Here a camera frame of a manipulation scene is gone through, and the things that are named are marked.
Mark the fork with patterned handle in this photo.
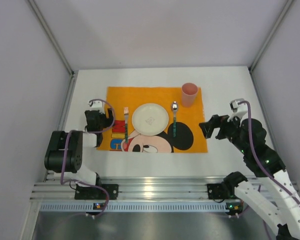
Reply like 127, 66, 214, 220
123, 107, 129, 144

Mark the orange cartoon mouse placemat cloth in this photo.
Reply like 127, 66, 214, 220
98, 86, 208, 153

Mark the cream round plate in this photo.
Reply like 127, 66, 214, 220
131, 103, 169, 136

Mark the spoon with patterned handle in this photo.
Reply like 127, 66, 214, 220
171, 101, 179, 137

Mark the pink plastic cup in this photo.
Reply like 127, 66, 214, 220
181, 82, 198, 108

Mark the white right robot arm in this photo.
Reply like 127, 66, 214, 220
199, 98, 300, 240

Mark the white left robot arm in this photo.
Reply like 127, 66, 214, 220
44, 98, 116, 189

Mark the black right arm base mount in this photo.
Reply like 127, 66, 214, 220
206, 183, 237, 201

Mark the aluminium front frame rail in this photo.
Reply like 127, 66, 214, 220
30, 176, 223, 202

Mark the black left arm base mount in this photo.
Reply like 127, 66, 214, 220
74, 184, 119, 200

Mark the slotted grey cable duct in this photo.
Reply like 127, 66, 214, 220
40, 201, 243, 213

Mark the left aluminium corner post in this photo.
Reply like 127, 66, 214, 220
26, 0, 74, 76

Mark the aluminium corner post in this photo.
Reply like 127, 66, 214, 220
26, 0, 74, 76
248, 0, 296, 73

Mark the right aluminium corner post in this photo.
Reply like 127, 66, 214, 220
248, 0, 296, 73

